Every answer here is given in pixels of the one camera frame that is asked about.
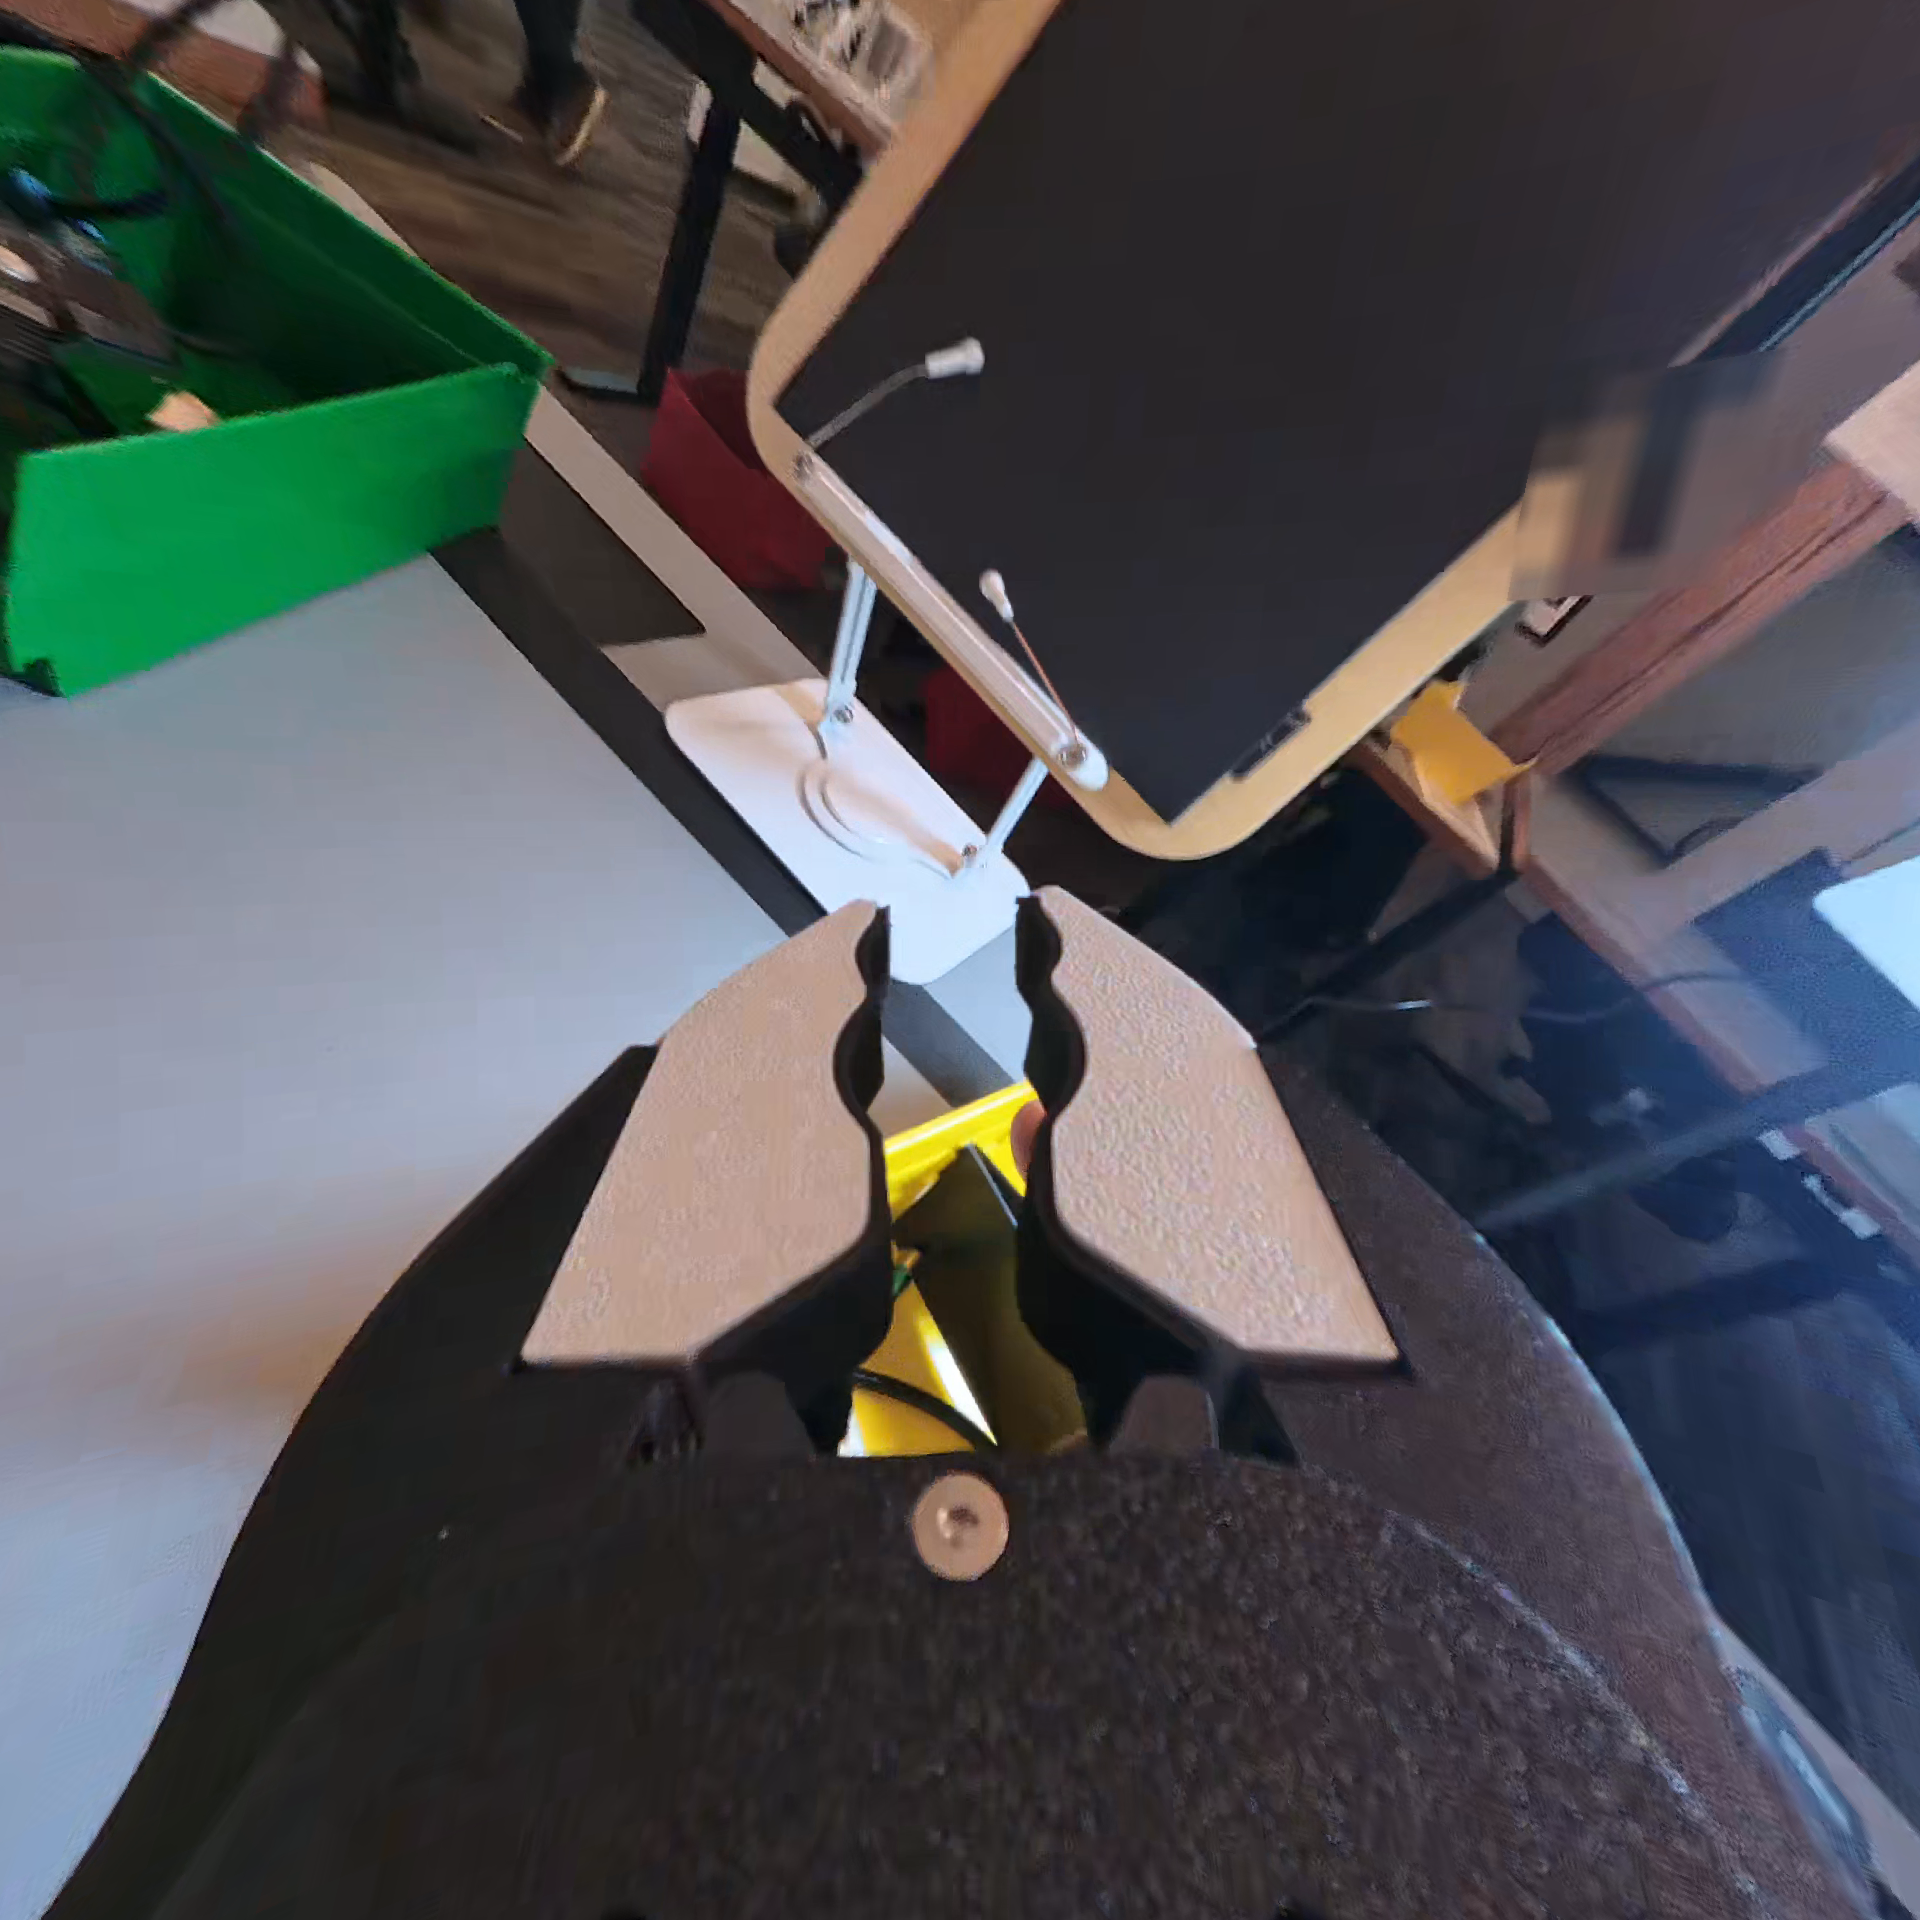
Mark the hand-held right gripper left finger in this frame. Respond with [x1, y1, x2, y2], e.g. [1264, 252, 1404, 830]
[517, 897, 899, 1449]

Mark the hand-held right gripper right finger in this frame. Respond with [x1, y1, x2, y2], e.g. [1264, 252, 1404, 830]
[1011, 885, 1408, 1451]

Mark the yellow plastic bin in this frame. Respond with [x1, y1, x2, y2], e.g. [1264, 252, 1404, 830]
[840, 1080, 1088, 1461]

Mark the green plastic bin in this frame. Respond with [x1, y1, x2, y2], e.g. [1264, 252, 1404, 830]
[0, 45, 554, 700]

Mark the black divider card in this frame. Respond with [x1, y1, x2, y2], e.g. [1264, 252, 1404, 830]
[923, 1147, 1031, 1256]

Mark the white laptop stand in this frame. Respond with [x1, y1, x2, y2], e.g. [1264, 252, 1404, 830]
[664, 337, 1112, 988]

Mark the red bag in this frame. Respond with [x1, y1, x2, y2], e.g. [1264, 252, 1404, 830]
[921, 666, 1084, 812]
[645, 367, 836, 595]

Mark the small yellow object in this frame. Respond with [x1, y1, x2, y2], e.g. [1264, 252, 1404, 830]
[1384, 678, 1536, 800]

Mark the tan laptop with black cover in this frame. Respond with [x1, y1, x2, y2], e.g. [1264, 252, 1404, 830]
[747, 0, 1920, 861]

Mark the wooden desk with black legs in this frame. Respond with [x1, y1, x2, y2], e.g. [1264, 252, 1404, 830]
[556, 0, 921, 410]
[1350, 449, 1920, 1120]

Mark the black white printed sheet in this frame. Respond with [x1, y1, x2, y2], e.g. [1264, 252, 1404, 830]
[773, 0, 925, 114]

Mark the thin black cable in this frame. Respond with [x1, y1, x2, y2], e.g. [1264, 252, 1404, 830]
[856, 1368, 996, 1455]

